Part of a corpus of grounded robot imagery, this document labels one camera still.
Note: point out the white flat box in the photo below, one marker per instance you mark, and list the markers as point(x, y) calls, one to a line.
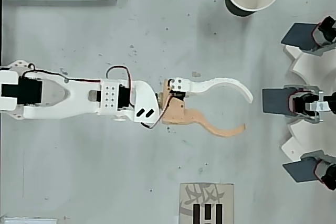
point(26, 221)

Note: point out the dark paddle servo module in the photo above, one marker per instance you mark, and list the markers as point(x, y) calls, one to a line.
point(296, 35)
point(274, 100)
point(299, 171)

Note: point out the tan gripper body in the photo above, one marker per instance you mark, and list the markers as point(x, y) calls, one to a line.
point(175, 112)

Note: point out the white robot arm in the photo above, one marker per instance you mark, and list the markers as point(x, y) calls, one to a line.
point(78, 95)

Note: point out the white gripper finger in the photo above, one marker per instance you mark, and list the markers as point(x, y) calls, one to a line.
point(199, 86)

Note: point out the white round device base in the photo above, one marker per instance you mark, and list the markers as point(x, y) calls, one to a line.
point(315, 72)

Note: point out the white perforated base plate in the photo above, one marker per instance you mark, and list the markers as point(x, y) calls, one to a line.
point(16, 116)

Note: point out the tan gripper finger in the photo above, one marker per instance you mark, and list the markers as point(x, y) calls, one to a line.
point(223, 134)

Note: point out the grey printed card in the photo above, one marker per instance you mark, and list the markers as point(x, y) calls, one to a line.
point(189, 208)

